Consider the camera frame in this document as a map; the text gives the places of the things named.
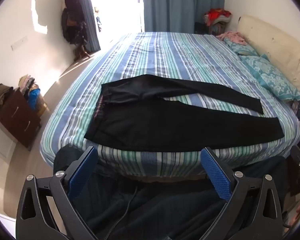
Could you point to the narrow blue curtain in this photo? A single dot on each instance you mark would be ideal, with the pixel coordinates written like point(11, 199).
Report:
point(90, 17)

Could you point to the brown wooden dresser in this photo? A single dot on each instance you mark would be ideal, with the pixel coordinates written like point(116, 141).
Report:
point(12, 120)

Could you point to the hanging laundry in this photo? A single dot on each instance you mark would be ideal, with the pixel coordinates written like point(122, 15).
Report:
point(98, 20)

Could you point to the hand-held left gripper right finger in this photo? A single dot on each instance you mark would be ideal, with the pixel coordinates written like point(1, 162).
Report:
point(216, 175)

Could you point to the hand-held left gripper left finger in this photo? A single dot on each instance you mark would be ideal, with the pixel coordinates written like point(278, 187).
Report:
point(83, 171)

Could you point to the wide blue curtain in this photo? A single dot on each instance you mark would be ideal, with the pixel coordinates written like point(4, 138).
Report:
point(180, 5)

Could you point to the pink cloth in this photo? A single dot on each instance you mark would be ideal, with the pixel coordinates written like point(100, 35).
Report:
point(233, 37)

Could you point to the pile of red clothes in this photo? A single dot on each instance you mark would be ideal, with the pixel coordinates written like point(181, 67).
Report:
point(216, 15)

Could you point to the pile of mixed clothes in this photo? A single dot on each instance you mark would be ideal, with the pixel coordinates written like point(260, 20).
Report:
point(31, 92)

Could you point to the bed with striped sheet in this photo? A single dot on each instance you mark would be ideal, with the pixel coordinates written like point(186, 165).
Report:
point(165, 55)

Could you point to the cream padded headboard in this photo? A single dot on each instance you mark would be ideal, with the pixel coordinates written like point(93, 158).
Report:
point(277, 42)

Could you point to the black pants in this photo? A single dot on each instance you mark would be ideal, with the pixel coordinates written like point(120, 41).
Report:
point(140, 125)

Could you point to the person's dark trousers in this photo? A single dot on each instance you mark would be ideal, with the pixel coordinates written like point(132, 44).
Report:
point(152, 212)

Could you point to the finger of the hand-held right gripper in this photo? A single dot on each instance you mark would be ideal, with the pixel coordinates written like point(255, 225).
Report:
point(299, 161)

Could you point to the white wall panel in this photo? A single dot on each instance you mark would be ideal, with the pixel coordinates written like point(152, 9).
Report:
point(19, 43)

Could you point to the teal floral pillow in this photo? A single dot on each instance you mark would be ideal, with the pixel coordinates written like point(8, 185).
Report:
point(270, 77)
point(242, 48)

